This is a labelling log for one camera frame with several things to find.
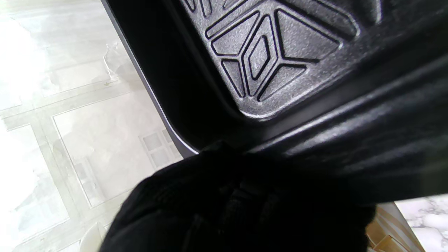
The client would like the large black baking tray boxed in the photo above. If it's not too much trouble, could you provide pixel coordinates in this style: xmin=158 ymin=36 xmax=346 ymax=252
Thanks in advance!
xmin=101 ymin=0 xmax=448 ymax=205

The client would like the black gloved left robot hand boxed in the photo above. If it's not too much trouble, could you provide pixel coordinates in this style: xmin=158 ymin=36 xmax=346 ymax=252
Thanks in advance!
xmin=100 ymin=142 xmax=377 ymax=252

